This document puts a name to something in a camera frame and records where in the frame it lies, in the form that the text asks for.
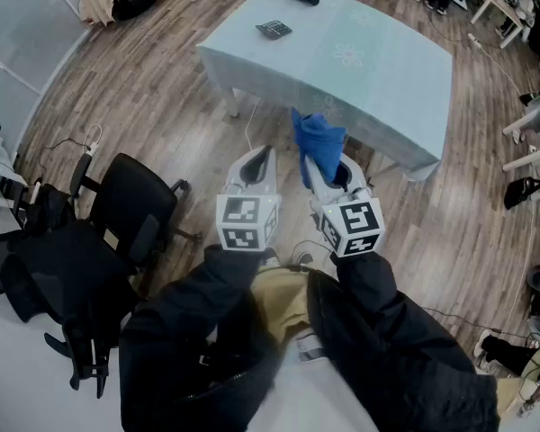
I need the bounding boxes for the white cable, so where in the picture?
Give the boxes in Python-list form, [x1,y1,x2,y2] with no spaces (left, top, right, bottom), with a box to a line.
[245,98,262,152]

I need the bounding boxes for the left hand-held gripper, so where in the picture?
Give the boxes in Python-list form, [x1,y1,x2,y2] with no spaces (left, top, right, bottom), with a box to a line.
[215,145,284,252]

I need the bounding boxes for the white table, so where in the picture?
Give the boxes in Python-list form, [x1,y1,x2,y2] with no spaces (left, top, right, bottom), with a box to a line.
[502,87,540,202]

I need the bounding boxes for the person's right forearm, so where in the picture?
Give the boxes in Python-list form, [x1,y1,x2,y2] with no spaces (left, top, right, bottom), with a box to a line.
[306,252,500,432]

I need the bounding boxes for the black calculator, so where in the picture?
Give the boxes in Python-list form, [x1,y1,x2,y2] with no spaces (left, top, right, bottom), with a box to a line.
[255,19,293,41]

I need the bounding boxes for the person's white shirt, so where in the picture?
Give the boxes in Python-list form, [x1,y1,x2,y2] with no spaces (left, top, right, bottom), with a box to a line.
[247,330,379,432]

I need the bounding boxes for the person's left forearm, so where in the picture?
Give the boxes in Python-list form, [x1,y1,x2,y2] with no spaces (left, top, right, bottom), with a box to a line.
[119,244,280,432]

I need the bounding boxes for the white-legged wooden table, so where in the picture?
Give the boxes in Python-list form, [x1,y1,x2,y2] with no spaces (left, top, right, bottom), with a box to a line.
[470,0,535,50]

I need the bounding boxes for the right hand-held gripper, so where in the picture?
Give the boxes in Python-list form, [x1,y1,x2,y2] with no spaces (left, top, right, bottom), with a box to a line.
[303,154,385,258]

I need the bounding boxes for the blue cloth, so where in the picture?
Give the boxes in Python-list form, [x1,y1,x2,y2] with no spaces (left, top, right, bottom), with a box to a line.
[291,107,348,188]

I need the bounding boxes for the thin black cable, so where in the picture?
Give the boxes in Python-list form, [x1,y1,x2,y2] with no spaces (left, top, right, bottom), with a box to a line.
[38,138,90,185]

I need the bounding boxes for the person's tan trousers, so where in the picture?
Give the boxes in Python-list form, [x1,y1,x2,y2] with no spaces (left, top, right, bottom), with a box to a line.
[249,265,316,346]

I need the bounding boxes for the black bag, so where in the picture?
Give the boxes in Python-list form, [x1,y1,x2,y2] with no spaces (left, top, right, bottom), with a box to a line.
[480,334,540,377]
[503,176,540,211]

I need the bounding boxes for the table with light blue tablecloth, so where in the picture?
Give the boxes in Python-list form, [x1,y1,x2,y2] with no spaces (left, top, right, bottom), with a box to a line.
[196,0,454,184]

